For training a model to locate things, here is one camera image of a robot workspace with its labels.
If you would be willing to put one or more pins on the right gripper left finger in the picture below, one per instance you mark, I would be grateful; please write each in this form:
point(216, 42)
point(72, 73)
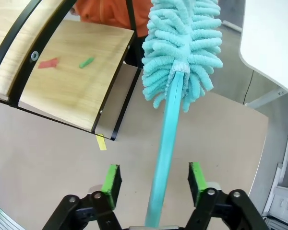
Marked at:
point(108, 178)

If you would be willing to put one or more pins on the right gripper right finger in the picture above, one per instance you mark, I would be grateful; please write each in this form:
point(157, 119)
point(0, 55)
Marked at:
point(196, 177)

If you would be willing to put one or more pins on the teal microfiber duster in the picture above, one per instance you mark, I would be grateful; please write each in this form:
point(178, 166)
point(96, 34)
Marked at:
point(172, 115)

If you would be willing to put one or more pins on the yellow paper strip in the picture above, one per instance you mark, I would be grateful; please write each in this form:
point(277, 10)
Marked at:
point(101, 143)

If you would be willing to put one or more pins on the white drawer cabinet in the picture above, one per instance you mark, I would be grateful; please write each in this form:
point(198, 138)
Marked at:
point(285, 198)

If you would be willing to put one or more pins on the green paper scrap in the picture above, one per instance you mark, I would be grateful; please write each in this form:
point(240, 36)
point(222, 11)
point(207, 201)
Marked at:
point(86, 62)

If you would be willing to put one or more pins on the red paper scrap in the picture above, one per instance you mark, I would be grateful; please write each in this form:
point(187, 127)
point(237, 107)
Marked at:
point(48, 63)

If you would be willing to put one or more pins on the white table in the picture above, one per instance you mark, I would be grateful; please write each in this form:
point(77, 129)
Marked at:
point(266, 36)

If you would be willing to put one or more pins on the person in orange hoodie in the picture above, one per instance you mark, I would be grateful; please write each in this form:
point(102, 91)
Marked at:
point(105, 12)

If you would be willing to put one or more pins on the wooden two-tier black-frame shelf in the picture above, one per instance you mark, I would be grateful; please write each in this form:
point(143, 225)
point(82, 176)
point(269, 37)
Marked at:
point(69, 79)

